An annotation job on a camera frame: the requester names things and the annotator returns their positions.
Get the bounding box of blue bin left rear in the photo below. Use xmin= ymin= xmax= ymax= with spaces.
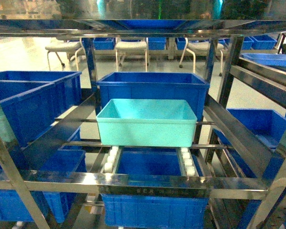
xmin=0 ymin=71 xmax=82 ymax=117

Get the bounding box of white folding chair right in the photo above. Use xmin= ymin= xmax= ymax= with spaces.
xmin=179 ymin=38 xmax=225 ymax=76

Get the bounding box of blue bin right middle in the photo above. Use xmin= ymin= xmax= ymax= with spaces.
xmin=214 ymin=108 xmax=286 ymax=180

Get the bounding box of blue bin top right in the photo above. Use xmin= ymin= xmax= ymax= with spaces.
xmin=241 ymin=53 xmax=286 ymax=67

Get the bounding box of blue bin behind teal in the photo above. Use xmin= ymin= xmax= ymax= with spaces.
xmin=96 ymin=72 xmax=210 ymax=121

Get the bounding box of white folding chair left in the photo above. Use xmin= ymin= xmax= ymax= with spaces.
xmin=45 ymin=38 xmax=85 ymax=71

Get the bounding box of white folding chair centre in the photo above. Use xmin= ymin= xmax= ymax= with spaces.
xmin=115 ymin=38 xmax=149 ymax=72

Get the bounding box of blue bin lower centre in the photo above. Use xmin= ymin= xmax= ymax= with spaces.
xmin=102 ymin=148 xmax=208 ymax=229

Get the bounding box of teal plastic bin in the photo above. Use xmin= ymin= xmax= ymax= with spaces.
xmin=96 ymin=99 xmax=197 ymax=147

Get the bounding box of blue bin lower left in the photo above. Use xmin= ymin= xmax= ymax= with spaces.
xmin=0 ymin=128 xmax=87 ymax=224

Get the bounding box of white roller track left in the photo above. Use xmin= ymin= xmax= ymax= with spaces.
xmin=103 ymin=146 xmax=120 ymax=173

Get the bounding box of white folding chair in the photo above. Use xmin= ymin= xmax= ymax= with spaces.
xmin=179 ymin=38 xmax=225 ymax=76
xmin=115 ymin=38 xmax=149 ymax=72
xmin=45 ymin=38 xmax=85 ymax=71

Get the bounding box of white roller track right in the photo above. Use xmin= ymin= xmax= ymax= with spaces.
xmin=180 ymin=147 xmax=196 ymax=177

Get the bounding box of stainless steel shelf rack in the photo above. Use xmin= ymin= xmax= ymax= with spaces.
xmin=0 ymin=19 xmax=286 ymax=229

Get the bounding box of blue bin left front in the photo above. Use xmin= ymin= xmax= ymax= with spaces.
xmin=0 ymin=79 xmax=60 ymax=148

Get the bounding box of white roller track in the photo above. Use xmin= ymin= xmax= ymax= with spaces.
xmin=103 ymin=146 xmax=120 ymax=173
xmin=180 ymin=147 xmax=196 ymax=177

